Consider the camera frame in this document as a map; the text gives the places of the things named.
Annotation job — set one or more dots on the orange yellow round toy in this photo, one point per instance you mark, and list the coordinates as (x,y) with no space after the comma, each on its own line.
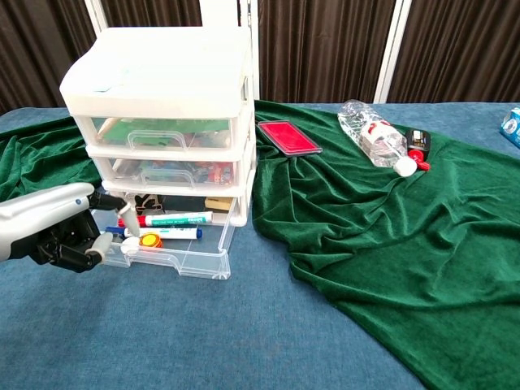
(150,240)

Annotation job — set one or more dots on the small wooden block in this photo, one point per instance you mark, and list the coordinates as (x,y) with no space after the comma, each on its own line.
(218,204)

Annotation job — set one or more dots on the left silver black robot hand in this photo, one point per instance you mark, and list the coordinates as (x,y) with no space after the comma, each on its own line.
(44,211)

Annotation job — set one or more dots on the red cap whiteboard marker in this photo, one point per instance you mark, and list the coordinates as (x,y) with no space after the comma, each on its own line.
(174,219)

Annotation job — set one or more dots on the clear plastic drawer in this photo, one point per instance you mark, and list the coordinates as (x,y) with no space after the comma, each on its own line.
(191,260)
(211,132)
(219,172)

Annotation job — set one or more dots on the small dark bottle red cap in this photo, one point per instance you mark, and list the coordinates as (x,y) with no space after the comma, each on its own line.
(418,144)

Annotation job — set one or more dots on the white plastic drawer unit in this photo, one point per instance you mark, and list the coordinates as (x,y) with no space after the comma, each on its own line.
(162,69)

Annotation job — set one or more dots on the red ink pad case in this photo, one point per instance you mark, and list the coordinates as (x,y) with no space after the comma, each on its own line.
(289,138)

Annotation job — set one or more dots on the blue cookie box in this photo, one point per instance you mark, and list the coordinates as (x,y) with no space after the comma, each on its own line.
(512,128)

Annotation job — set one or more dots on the blue cap whiteboard marker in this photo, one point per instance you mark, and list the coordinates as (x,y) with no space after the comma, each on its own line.
(174,233)

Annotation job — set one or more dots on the clear plastic water bottle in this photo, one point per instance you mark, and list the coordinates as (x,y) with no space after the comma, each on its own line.
(378,138)

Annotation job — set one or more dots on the black and white small item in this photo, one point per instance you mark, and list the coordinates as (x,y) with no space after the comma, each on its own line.
(148,203)

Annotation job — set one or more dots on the dark folding screen white frame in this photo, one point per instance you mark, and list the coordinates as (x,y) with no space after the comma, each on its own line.
(325,48)

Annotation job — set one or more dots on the wooden stick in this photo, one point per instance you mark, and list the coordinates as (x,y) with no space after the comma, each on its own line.
(106,129)

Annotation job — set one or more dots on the pale blue paper scrap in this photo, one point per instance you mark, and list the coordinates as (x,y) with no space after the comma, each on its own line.
(111,79)

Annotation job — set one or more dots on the green velvet cloth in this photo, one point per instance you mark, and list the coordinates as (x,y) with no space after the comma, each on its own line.
(365,243)

